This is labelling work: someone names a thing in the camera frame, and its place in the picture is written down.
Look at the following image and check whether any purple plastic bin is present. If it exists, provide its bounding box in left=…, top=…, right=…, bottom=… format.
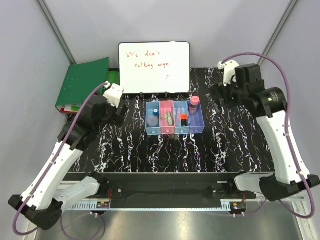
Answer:
left=187, top=100, right=205, bottom=134

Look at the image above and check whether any light blue bin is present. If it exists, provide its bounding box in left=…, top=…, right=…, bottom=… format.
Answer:
left=173, top=101, right=190, bottom=135
left=145, top=101, right=161, bottom=136

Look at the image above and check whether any clear jar of clips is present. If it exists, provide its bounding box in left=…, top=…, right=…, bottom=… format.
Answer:
left=146, top=115, right=159, bottom=128

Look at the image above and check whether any pink eraser stick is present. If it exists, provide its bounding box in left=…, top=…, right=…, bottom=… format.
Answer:
left=175, top=107, right=182, bottom=127

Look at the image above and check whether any pink plastic bin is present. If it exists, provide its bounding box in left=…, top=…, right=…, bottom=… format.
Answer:
left=159, top=100, right=175, bottom=135

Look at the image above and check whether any small white eraser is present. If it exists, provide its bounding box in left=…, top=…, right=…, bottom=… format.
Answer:
left=161, top=114, right=168, bottom=120

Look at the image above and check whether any green highlighter pen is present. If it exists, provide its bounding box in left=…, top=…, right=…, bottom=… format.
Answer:
left=167, top=111, right=174, bottom=126

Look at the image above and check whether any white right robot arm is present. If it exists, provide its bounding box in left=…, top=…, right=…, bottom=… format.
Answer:
left=209, top=60, right=320, bottom=202

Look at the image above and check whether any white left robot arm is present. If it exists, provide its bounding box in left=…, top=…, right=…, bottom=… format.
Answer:
left=8, top=93, right=128, bottom=230

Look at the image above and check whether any green translucent file folder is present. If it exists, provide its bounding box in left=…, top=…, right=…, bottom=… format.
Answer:
left=64, top=71, right=120, bottom=112

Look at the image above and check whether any black marble pattern mat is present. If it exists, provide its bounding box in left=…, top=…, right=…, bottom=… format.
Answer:
left=69, top=67, right=274, bottom=173

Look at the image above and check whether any white dry-erase board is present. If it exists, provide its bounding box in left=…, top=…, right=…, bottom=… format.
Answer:
left=118, top=41, right=191, bottom=94

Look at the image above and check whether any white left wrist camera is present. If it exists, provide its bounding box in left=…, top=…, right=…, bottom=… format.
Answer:
left=103, top=81, right=124, bottom=108

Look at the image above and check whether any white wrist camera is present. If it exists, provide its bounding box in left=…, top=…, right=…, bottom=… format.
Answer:
left=103, top=81, right=124, bottom=108
left=216, top=60, right=240, bottom=87

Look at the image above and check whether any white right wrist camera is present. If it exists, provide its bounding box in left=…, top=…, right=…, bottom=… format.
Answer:
left=216, top=60, right=240, bottom=87

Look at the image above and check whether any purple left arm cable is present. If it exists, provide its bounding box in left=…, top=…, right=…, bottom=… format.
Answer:
left=11, top=81, right=111, bottom=240

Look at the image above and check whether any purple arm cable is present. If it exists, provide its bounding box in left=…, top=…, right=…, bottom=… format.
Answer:
left=221, top=52, right=316, bottom=219
left=11, top=81, right=111, bottom=240

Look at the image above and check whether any green ring binder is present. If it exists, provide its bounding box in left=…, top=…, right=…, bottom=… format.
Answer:
left=55, top=57, right=110, bottom=113

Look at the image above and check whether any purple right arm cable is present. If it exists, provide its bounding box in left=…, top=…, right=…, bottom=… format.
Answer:
left=221, top=52, right=316, bottom=219

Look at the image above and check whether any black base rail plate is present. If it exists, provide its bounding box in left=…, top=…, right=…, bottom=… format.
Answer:
left=78, top=171, right=257, bottom=210

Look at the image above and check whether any aluminium frame rail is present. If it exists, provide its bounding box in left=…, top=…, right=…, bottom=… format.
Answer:
left=32, top=181, right=306, bottom=213

